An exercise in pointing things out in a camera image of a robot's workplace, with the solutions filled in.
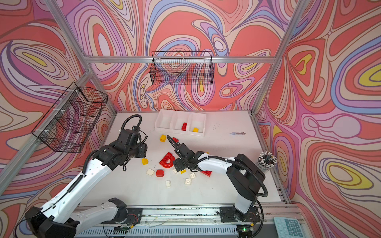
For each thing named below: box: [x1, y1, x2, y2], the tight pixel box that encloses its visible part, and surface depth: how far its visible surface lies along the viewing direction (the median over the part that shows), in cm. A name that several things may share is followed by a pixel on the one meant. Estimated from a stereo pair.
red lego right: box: [200, 170, 213, 178], surface depth 88 cm
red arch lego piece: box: [158, 151, 176, 169], surface depth 95 cm
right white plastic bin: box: [188, 112, 207, 137], surface depth 110 cm
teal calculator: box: [273, 216, 305, 238], surface depth 70 cm
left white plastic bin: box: [154, 109, 177, 132], surface depth 110 cm
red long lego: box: [181, 122, 188, 132], surface depth 110 cm
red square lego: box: [155, 169, 165, 178], surface depth 88 cm
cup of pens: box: [256, 150, 278, 171], surface depth 77 cm
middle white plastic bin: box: [172, 111, 191, 134], surface depth 112 cm
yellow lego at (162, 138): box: [159, 134, 167, 143], surface depth 103 cm
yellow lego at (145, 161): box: [141, 157, 149, 166], surface depth 93 cm
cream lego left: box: [145, 168, 155, 177], surface depth 90 cm
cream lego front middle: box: [184, 178, 192, 185], surface depth 86 cm
